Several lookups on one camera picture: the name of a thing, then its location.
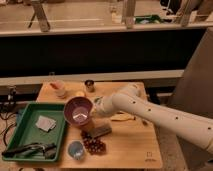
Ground purple bowl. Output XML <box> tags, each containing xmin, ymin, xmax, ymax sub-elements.
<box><xmin>63</xmin><ymin>97</ymin><xmax>93</xmax><ymax>127</ymax></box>

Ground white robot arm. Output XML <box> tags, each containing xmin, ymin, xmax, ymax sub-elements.
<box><xmin>94</xmin><ymin>83</ymin><xmax>213</xmax><ymax>154</ymax></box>

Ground green sponge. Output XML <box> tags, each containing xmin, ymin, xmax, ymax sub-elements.
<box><xmin>94</xmin><ymin>97</ymin><xmax>102</xmax><ymax>103</ymax></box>

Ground small metal cup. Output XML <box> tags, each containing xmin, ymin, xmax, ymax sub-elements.
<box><xmin>85</xmin><ymin>80</ymin><xmax>95</xmax><ymax>92</ymax></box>

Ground yellow banana toy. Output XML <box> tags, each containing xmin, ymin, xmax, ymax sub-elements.
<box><xmin>110</xmin><ymin>114</ymin><xmax>135</xmax><ymax>121</ymax></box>

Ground orange bowl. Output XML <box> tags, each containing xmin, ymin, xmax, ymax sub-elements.
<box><xmin>83</xmin><ymin>121</ymin><xmax>94</xmax><ymax>131</ymax></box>

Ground grey sponge block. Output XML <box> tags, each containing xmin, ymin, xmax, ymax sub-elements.
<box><xmin>89</xmin><ymin>124</ymin><xmax>112</xmax><ymax>138</ymax></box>

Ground bunch of dark grapes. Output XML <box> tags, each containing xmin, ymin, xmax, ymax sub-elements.
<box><xmin>81</xmin><ymin>131</ymin><xmax>106</xmax><ymax>155</ymax></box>

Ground small blue bowl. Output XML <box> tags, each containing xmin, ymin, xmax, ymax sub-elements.
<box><xmin>68</xmin><ymin>141</ymin><xmax>84</xmax><ymax>160</ymax></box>

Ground white folded cloth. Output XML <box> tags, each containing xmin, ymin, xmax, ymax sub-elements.
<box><xmin>36</xmin><ymin>116</ymin><xmax>56</xmax><ymax>132</ymax></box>

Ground green box in background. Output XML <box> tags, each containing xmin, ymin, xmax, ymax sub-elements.
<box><xmin>135</xmin><ymin>15</ymin><xmax>161</xmax><ymax>24</ymax></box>

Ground dark tools in tray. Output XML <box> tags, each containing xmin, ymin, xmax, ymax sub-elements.
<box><xmin>2</xmin><ymin>143</ymin><xmax>56</xmax><ymax>159</ymax></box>

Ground green plastic tray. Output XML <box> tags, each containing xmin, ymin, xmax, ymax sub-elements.
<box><xmin>2</xmin><ymin>102</ymin><xmax>66</xmax><ymax>162</ymax></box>

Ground black cables at left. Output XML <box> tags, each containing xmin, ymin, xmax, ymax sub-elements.
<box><xmin>0</xmin><ymin>85</ymin><xmax>21</xmax><ymax>148</ymax></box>

